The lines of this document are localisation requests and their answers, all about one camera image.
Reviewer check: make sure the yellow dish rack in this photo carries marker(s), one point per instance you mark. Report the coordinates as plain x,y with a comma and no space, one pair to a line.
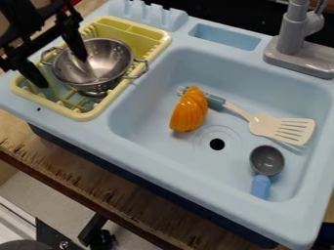
143,40

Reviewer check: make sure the silver strainer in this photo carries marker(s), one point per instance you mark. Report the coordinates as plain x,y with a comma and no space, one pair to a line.
106,60

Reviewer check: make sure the light blue toy sink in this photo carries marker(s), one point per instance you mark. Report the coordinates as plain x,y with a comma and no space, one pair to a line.
152,156

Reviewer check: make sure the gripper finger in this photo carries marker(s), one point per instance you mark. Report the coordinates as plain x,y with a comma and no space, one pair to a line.
75,39
31,73

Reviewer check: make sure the orange toy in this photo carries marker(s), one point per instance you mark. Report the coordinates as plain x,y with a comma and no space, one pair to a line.
189,110

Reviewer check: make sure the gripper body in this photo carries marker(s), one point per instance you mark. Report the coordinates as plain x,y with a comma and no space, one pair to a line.
26,22

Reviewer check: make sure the grey tap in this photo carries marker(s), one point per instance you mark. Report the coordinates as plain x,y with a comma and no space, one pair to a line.
300,35

